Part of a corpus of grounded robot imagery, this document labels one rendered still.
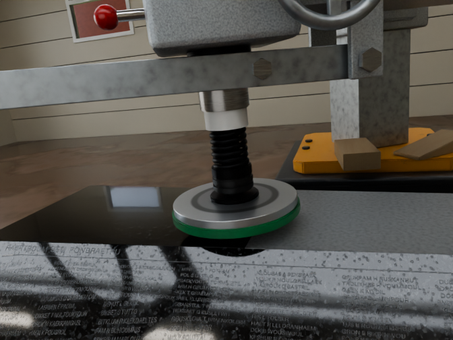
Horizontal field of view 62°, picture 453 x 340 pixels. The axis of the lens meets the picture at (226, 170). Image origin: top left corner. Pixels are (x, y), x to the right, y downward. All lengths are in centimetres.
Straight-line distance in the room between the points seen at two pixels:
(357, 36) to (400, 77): 80
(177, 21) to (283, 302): 40
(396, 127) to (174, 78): 98
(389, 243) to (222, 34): 38
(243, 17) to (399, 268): 39
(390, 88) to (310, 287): 91
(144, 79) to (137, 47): 707
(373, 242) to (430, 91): 631
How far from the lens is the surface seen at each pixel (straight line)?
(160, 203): 84
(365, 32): 59
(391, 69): 136
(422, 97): 686
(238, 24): 51
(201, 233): 57
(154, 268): 64
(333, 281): 57
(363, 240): 61
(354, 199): 77
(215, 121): 59
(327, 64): 59
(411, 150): 126
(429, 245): 61
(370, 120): 133
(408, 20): 135
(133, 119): 780
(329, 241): 60
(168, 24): 50
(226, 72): 55
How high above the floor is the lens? 109
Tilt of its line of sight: 15 degrees down
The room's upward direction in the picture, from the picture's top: 6 degrees counter-clockwise
